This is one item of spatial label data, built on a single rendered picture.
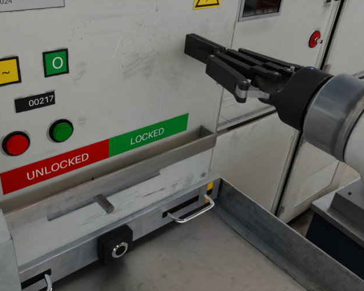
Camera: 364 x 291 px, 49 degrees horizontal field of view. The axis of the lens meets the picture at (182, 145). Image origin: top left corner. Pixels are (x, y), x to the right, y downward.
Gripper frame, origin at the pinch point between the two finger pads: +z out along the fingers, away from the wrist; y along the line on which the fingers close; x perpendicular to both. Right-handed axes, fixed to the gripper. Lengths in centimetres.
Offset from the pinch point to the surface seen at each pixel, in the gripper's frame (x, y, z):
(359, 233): -48, 45, -19
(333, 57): -27, 99, 28
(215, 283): -38.3, -2.2, -12.8
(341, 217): -48, 46, -13
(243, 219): -37.2, 13.5, -5.2
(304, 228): -123, 118, 23
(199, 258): -38.3, -0.6, -6.9
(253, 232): -37.9, 12.9, -8.8
